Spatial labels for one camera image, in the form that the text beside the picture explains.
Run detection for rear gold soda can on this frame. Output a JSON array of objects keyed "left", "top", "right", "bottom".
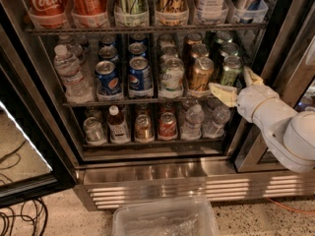
[{"left": 183, "top": 32, "right": 203, "bottom": 49}]

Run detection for pepsi can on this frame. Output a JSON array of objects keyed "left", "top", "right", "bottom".
[
  {"left": 128, "top": 42, "right": 148, "bottom": 58},
  {"left": 98, "top": 46, "right": 119, "bottom": 63},
  {"left": 95, "top": 60, "right": 121, "bottom": 95},
  {"left": 128, "top": 57, "right": 152, "bottom": 90}
]

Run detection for orange floor cable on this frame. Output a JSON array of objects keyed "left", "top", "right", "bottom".
[{"left": 266, "top": 197, "right": 315, "bottom": 215}]

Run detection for front left Pepsi can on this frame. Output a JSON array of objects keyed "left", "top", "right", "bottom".
[{"left": 95, "top": 60, "right": 121, "bottom": 95}]

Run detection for front right Pepsi can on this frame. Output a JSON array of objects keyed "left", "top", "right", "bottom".
[{"left": 128, "top": 57, "right": 152, "bottom": 90}]

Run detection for wire shelf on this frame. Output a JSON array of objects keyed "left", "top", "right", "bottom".
[
  {"left": 25, "top": 22, "right": 268, "bottom": 35},
  {"left": 62, "top": 93, "right": 237, "bottom": 108}
]

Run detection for front gold soda can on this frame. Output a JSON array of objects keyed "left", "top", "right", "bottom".
[{"left": 188, "top": 57, "right": 214, "bottom": 91}]

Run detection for front water bottle middle shelf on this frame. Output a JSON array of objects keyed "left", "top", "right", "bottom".
[{"left": 54, "top": 44, "right": 94, "bottom": 103}]

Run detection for right water bottle bottom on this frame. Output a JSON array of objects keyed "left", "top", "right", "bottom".
[{"left": 203, "top": 104, "right": 230, "bottom": 139}]

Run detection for green tall can top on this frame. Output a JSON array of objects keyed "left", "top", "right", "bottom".
[{"left": 114, "top": 0, "right": 149, "bottom": 28}]

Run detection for water bottle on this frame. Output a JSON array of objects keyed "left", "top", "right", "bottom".
[
  {"left": 181, "top": 104, "right": 205, "bottom": 141},
  {"left": 203, "top": 104, "right": 230, "bottom": 139}
]

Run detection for white 7up can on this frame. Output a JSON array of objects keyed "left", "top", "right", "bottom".
[
  {"left": 159, "top": 45, "right": 178, "bottom": 62},
  {"left": 160, "top": 58, "right": 184, "bottom": 91}
]

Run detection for top wire shelf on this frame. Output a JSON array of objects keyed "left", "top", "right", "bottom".
[{"left": 25, "top": 22, "right": 268, "bottom": 35}]

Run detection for clear plastic bin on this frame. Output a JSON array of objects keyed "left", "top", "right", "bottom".
[{"left": 112, "top": 196, "right": 220, "bottom": 236}]

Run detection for orange soda can top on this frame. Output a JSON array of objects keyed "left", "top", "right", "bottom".
[{"left": 72, "top": 0, "right": 107, "bottom": 28}]

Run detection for middle white 7up can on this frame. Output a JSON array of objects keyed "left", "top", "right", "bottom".
[{"left": 159, "top": 45, "right": 178, "bottom": 62}]

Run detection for silver can bottom left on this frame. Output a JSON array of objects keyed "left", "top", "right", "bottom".
[{"left": 84, "top": 117, "right": 106, "bottom": 145}]

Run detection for steel fridge vent grille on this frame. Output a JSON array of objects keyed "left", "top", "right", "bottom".
[{"left": 74, "top": 158, "right": 315, "bottom": 210}]

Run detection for open glass fridge door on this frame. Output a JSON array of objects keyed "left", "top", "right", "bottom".
[{"left": 0, "top": 5, "right": 76, "bottom": 207}]

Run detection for brown tea bottle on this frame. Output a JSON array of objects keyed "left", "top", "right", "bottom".
[{"left": 107, "top": 105, "right": 130, "bottom": 144}]

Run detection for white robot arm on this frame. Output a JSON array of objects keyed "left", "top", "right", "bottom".
[{"left": 209, "top": 67, "right": 315, "bottom": 173}]

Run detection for gold can bottom shelf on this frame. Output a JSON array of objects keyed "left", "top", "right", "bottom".
[{"left": 135, "top": 114, "right": 154, "bottom": 143}]

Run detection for left water bottle bottom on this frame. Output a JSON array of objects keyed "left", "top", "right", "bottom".
[{"left": 181, "top": 104, "right": 205, "bottom": 141}]

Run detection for middle gold soda can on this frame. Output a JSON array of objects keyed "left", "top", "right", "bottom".
[{"left": 190, "top": 43, "right": 210, "bottom": 60}]

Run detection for red can bottom shelf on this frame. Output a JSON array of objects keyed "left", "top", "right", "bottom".
[{"left": 158, "top": 112, "right": 176, "bottom": 140}]

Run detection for middle wire shelf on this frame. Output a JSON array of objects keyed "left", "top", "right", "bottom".
[{"left": 62, "top": 93, "right": 237, "bottom": 108}]

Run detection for gold tall can top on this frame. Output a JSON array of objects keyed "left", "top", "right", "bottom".
[{"left": 155, "top": 0, "right": 189, "bottom": 27}]

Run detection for gold soda can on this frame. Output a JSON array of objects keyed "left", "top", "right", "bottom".
[
  {"left": 183, "top": 32, "right": 203, "bottom": 49},
  {"left": 188, "top": 57, "right": 214, "bottom": 91},
  {"left": 190, "top": 43, "right": 210, "bottom": 60}
]

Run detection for green soda can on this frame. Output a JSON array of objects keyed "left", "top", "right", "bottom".
[
  {"left": 218, "top": 42, "right": 239, "bottom": 66},
  {"left": 220, "top": 56, "right": 243, "bottom": 87},
  {"left": 214, "top": 30, "right": 233, "bottom": 46}
]

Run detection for middle right Pepsi can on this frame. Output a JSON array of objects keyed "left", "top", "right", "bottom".
[{"left": 128, "top": 42, "right": 148, "bottom": 58}]

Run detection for front white 7up can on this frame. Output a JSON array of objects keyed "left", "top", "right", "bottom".
[{"left": 160, "top": 58, "right": 184, "bottom": 91}]

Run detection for black floor cables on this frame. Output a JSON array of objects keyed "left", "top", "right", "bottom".
[{"left": 0, "top": 138, "right": 49, "bottom": 236}]

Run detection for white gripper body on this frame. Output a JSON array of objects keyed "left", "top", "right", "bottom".
[{"left": 236, "top": 85, "right": 279, "bottom": 122}]

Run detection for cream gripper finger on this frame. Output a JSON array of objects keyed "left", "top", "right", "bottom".
[
  {"left": 243, "top": 66, "right": 264, "bottom": 87},
  {"left": 209, "top": 83, "right": 237, "bottom": 107}
]

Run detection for middle left Pepsi can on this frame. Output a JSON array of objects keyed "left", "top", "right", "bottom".
[{"left": 98, "top": 46, "right": 119, "bottom": 63}]

